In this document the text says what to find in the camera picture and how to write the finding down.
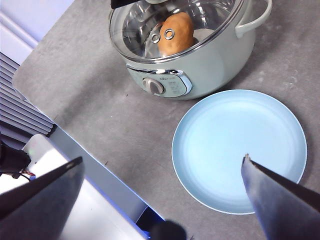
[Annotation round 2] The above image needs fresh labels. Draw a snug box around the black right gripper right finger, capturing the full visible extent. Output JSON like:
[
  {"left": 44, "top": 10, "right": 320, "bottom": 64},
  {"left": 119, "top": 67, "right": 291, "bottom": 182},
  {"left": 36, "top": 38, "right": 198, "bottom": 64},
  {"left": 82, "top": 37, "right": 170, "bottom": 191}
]
[{"left": 241, "top": 153, "right": 320, "bottom": 240}]

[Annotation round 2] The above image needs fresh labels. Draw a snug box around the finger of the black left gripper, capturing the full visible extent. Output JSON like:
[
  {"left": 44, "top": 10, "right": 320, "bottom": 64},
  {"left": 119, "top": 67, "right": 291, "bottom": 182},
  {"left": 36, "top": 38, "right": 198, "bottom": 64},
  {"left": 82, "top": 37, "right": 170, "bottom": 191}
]
[{"left": 110, "top": 0, "right": 141, "bottom": 10}]

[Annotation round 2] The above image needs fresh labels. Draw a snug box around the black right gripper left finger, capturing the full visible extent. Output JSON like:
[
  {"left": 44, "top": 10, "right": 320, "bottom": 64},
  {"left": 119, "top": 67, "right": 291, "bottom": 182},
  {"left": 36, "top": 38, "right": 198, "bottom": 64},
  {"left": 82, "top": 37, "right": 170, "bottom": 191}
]
[{"left": 0, "top": 156, "right": 86, "bottom": 240}]

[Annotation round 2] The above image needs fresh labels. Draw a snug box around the glass lid with green knob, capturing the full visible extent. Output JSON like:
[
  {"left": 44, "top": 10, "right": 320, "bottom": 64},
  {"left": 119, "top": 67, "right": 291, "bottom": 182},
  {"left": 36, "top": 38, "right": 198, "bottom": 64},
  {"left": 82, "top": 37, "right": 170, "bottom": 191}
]
[{"left": 109, "top": 0, "right": 247, "bottom": 64}]

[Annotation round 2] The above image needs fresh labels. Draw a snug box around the brown potato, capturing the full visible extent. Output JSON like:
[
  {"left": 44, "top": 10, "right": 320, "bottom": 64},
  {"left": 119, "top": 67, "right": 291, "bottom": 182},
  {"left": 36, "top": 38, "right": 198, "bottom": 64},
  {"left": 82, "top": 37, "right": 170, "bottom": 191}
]
[{"left": 158, "top": 11, "right": 196, "bottom": 56}]

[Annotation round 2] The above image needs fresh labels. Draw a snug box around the blue round plate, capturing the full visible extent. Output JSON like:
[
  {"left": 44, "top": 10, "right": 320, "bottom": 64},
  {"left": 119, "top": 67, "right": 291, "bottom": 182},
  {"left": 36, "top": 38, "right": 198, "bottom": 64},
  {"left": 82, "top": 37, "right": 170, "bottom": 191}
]
[{"left": 171, "top": 89, "right": 308, "bottom": 215}]

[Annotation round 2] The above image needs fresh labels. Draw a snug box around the pale green electric steamer pot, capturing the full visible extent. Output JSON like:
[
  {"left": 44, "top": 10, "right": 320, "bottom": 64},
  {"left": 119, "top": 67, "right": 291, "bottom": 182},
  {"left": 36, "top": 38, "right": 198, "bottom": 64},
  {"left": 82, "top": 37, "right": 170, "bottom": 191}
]
[{"left": 108, "top": 0, "right": 273, "bottom": 101}]

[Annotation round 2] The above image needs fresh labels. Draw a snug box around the grey ribbed panel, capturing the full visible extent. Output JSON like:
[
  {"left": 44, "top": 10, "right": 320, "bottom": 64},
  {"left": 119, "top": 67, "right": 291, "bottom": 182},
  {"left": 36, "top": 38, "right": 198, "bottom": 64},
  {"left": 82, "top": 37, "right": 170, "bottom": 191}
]
[{"left": 0, "top": 52, "right": 55, "bottom": 137}]

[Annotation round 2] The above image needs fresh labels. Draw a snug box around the black device with wires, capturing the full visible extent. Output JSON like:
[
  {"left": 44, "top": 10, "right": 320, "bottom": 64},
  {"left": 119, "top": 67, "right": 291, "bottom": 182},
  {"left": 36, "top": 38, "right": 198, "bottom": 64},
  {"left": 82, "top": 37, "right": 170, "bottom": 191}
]
[{"left": 0, "top": 139, "right": 36, "bottom": 180}]

